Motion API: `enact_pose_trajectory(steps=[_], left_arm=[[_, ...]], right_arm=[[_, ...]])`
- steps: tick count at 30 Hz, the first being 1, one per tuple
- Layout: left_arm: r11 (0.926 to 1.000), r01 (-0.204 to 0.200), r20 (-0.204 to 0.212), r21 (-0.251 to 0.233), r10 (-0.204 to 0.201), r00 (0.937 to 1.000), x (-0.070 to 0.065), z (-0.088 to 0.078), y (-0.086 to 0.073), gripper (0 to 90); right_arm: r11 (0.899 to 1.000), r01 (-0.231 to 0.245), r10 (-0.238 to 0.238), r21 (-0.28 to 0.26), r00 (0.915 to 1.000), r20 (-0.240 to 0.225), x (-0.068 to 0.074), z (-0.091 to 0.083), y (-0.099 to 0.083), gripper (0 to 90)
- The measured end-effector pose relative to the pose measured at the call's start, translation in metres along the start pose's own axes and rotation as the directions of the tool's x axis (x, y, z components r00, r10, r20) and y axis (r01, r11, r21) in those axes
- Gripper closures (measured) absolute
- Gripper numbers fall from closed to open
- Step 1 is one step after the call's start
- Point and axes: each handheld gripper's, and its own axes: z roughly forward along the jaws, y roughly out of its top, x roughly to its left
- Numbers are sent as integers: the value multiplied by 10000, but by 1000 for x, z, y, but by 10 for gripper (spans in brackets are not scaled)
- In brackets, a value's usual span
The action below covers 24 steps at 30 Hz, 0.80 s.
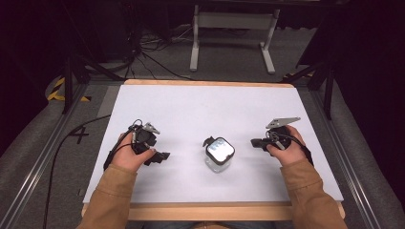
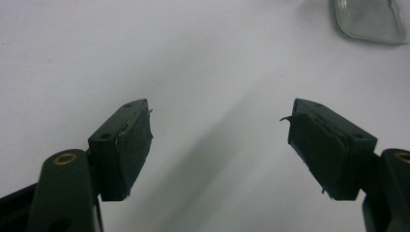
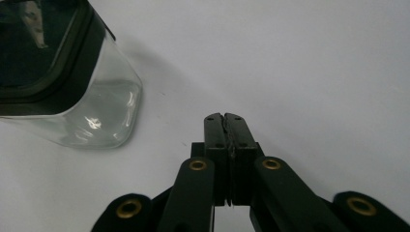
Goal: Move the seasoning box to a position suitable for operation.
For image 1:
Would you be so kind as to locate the clear square jar black lid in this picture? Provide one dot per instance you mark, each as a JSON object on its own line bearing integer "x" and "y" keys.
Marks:
{"x": 219, "y": 152}

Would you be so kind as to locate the person's right hand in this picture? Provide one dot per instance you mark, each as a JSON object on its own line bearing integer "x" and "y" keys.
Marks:
{"x": 291, "y": 154}

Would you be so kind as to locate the white metal stand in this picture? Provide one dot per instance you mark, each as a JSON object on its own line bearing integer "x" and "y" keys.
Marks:
{"x": 234, "y": 20}

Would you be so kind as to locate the aluminium floor rail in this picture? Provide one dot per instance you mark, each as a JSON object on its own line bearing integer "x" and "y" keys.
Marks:
{"x": 38, "y": 165}
{"x": 347, "y": 159}

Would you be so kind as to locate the black metal stand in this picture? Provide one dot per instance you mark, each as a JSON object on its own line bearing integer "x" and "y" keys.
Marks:
{"x": 328, "y": 92}
{"x": 68, "y": 86}

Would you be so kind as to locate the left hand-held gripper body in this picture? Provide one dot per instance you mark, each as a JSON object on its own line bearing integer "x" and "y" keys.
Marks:
{"x": 144, "y": 138}

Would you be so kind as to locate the person's left hand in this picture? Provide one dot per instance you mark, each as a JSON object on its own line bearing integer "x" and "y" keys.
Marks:
{"x": 127, "y": 157}

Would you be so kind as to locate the yellow black floor tape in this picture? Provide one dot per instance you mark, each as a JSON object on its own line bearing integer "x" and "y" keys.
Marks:
{"x": 55, "y": 94}

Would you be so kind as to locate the white table mat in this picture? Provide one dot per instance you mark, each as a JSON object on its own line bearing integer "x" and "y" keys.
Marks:
{"x": 203, "y": 108}

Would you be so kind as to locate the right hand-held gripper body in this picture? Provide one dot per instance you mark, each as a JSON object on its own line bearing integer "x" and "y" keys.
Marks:
{"x": 281, "y": 138}

